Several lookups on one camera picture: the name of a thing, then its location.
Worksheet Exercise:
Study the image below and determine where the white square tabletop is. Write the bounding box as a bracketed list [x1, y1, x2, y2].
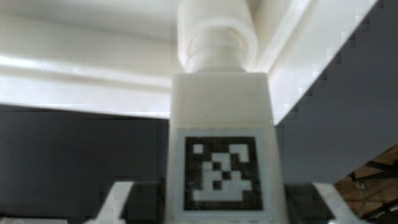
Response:
[0, 0, 380, 118]

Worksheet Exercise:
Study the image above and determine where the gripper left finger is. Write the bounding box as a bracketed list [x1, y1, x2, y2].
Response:
[85, 181, 135, 224]

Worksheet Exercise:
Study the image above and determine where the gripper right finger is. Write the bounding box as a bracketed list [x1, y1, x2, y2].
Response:
[314, 183, 370, 224]

